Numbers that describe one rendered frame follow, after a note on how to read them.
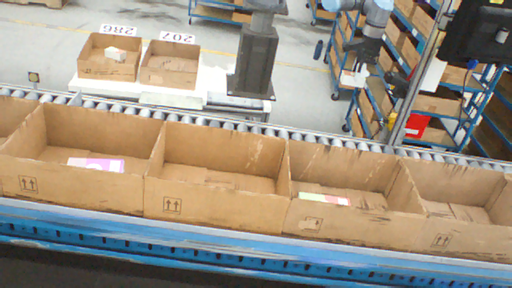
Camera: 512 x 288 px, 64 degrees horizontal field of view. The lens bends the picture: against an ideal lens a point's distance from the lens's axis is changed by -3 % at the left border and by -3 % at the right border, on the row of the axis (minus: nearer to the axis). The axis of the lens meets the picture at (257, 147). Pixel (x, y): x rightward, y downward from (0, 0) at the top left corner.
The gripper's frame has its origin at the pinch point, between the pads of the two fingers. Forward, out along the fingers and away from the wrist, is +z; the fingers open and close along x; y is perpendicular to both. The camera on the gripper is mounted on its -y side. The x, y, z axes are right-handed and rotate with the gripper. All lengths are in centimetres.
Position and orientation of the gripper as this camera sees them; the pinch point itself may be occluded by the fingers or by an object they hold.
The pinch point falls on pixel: (353, 76)
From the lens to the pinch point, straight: 196.6
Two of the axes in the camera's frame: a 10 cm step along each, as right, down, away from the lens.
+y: 9.8, 1.6, 0.7
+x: 0.4, -5.6, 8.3
